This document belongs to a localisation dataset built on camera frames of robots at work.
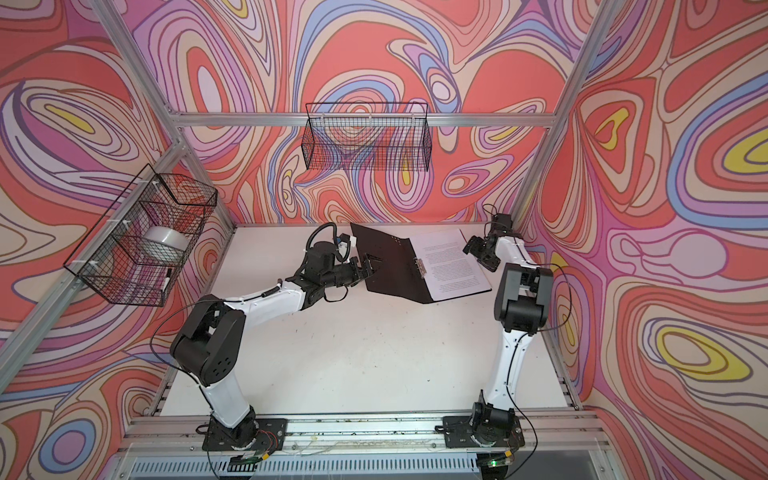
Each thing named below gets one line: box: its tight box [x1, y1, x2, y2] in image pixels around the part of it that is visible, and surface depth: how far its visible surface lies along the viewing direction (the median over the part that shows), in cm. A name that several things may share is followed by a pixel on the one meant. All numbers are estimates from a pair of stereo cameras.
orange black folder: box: [350, 223, 435, 303], surface depth 109 cm
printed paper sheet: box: [409, 228, 492, 301], surface depth 107 cm
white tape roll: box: [140, 226, 191, 265], surface depth 74 cm
